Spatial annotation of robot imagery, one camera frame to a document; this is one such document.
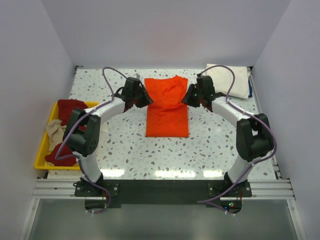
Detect orange t-shirt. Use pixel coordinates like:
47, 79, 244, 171
144, 75, 189, 138

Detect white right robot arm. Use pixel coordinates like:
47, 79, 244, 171
181, 74, 276, 197

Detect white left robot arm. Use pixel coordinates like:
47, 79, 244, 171
62, 77, 153, 196

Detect folded cream t-shirt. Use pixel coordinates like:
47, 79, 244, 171
203, 66, 250, 99

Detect folded blue t-shirt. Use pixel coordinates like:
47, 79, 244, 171
248, 77, 253, 98

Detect dark red t-shirt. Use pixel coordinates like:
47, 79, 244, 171
45, 99, 88, 167

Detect beige t-shirt in bin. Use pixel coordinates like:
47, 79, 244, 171
45, 119, 66, 152

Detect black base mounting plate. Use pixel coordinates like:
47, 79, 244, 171
74, 178, 252, 210

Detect yellow plastic bin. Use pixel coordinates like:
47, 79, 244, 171
34, 101, 99, 171

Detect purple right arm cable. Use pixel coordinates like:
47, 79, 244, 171
197, 64, 278, 210

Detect aluminium frame rail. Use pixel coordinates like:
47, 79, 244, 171
31, 177, 86, 200

